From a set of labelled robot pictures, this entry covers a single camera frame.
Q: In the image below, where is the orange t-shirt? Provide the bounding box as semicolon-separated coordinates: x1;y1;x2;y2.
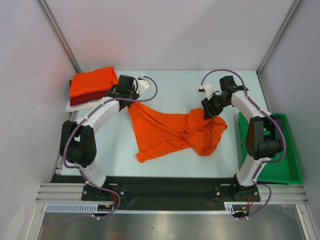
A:
128;102;227;163
69;66;119;98

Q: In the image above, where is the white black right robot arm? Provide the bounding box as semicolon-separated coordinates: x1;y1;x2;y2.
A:
198;76;287;201

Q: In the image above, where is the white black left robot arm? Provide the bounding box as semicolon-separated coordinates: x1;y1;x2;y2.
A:
59;75;150;200

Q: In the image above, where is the folded white t-shirt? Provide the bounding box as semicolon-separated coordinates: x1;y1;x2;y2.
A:
66;99;102;113

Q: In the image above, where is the folded orange t-shirt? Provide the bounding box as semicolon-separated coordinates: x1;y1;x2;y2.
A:
69;66;119;98

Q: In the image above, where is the folded dark red t-shirt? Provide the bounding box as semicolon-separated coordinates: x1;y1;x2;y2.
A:
69;80;113;106

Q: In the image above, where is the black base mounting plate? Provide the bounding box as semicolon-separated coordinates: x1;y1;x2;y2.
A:
49;175;261;211

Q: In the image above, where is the green plastic tray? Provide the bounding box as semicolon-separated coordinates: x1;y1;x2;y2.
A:
238;112;303;185

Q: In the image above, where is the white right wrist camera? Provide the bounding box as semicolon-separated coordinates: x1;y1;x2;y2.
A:
198;83;214;100

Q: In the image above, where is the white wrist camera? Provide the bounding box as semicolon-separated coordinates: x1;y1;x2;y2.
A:
198;83;214;100
136;75;150;96

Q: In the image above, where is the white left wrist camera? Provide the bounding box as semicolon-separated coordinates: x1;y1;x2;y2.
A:
136;75;150;96

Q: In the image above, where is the aluminium frame rail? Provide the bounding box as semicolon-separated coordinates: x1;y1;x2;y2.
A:
35;183;309;205

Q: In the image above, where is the left corner aluminium post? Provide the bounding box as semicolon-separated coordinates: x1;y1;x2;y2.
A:
36;0;82;73

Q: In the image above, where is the corner aluminium post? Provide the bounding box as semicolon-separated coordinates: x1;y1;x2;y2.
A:
256;0;304;77
36;0;82;73

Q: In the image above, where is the right corner aluminium post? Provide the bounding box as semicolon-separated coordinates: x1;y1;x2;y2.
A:
256;0;304;77

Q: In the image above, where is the white slotted cable duct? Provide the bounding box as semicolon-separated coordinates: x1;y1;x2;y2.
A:
46;203;248;215

